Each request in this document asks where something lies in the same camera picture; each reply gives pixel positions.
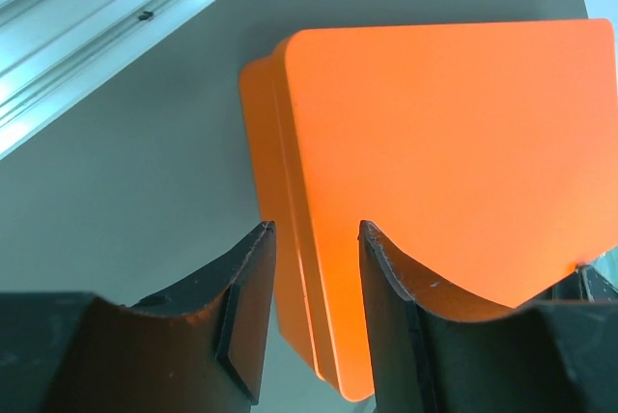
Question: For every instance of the orange box lid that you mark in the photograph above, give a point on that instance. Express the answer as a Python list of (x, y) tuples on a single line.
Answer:
[(486, 151)]

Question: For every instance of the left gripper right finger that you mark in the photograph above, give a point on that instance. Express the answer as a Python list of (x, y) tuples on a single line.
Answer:
[(436, 347)]

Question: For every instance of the floral blue tray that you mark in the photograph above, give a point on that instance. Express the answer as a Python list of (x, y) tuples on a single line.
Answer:
[(607, 265)]

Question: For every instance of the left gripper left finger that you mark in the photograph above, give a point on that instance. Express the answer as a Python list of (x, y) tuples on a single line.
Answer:
[(196, 346)]

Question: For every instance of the orange chocolate box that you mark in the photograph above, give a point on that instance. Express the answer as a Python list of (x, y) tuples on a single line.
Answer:
[(264, 137)]

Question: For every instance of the aluminium frame rail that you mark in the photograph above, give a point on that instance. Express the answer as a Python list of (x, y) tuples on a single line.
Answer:
[(56, 52)]

